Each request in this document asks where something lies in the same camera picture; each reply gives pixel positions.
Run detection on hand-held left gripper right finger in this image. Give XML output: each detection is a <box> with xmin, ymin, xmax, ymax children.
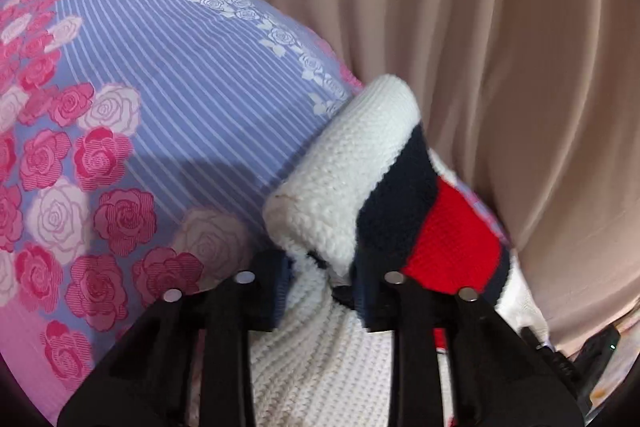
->
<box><xmin>349</xmin><ymin>251</ymin><xmax>586</xmax><ymax>427</ymax></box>

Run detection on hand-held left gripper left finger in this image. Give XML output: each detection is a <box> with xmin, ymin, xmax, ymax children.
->
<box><xmin>57</xmin><ymin>251</ymin><xmax>292</xmax><ymax>427</ymax></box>

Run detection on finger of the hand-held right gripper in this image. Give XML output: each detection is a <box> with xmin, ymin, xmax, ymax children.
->
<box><xmin>520</xmin><ymin>326</ymin><xmax>583</xmax><ymax>385</ymax></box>

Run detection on white knit sweater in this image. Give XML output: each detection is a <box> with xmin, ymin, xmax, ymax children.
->
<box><xmin>249</xmin><ymin>74</ymin><xmax>551</xmax><ymax>427</ymax></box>

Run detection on floral pink and blue bedsheet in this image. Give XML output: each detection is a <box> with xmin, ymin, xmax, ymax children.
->
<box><xmin>0</xmin><ymin>0</ymin><xmax>512</xmax><ymax>427</ymax></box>

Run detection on beige curtain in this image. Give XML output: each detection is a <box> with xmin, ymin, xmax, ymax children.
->
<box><xmin>240</xmin><ymin>0</ymin><xmax>640</xmax><ymax>358</ymax></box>

